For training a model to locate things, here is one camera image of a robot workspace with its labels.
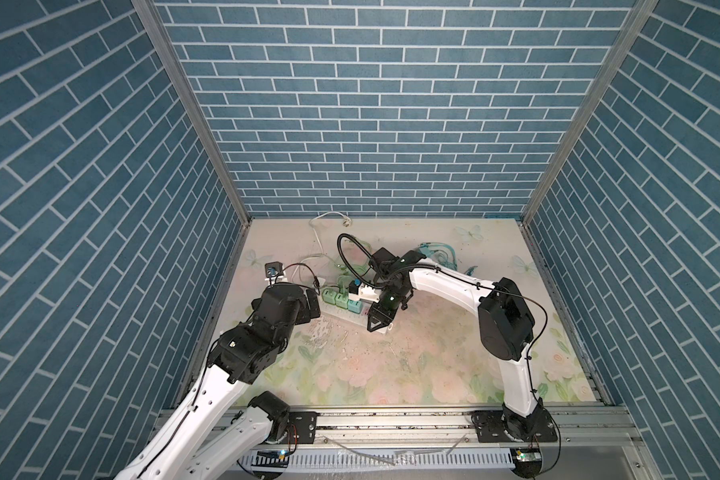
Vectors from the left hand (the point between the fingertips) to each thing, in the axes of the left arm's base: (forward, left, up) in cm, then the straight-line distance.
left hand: (300, 293), depth 72 cm
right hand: (0, -18, -15) cm, 23 cm away
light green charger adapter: (+7, -9, -15) cm, 19 cm away
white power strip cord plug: (+46, -9, -22) cm, 51 cm away
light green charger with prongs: (+10, -5, -16) cm, 19 cm away
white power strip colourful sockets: (+5, -10, -20) cm, 23 cm away
